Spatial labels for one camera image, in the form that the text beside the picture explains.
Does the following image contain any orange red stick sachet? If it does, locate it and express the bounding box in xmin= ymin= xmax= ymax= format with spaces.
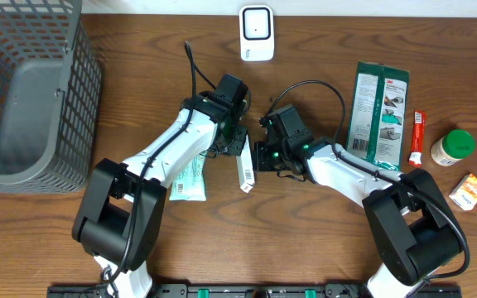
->
xmin=408 ymin=110 xmax=426 ymax=167

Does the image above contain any green lid jar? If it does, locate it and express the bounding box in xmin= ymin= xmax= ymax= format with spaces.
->
xmin=430 ymin=129 xmax=475 ymax=166

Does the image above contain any white barcode scanner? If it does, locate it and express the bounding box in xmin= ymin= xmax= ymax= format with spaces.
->
xmin=238 ymin=5 xmax=275 ymax=62

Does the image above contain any light teal wipes packet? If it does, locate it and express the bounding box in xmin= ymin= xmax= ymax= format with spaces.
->
xmin=169 ymin=155 xmax=206 ymax=201

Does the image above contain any orange small box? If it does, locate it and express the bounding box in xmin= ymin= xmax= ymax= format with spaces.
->
xmin=449 ymin=174 xmax=477 ymax=211

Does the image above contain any white green carton box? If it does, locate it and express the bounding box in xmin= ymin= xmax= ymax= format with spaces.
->
xmin=236 ymin=136 xmax=255 ymax=193

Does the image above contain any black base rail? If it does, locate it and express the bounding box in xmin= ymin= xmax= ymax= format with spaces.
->
xmin=46 ymin=283 xmax=463 ymax=298

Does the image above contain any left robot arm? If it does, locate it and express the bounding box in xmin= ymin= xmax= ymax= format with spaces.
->
xmin=61 ymin=74 xmax=255 ymax=297

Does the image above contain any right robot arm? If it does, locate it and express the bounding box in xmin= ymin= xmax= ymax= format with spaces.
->
xmin=253 ymin=105 xmax=470 ymax=297

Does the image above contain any grey plastic mesh basket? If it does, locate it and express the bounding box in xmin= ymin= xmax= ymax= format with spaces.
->
xmin=0 ymin=0 xmax=103 ymax=194

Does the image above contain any green white package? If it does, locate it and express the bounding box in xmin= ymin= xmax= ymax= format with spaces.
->
xmin=346 ymin=61 xmax=410 ymax=171

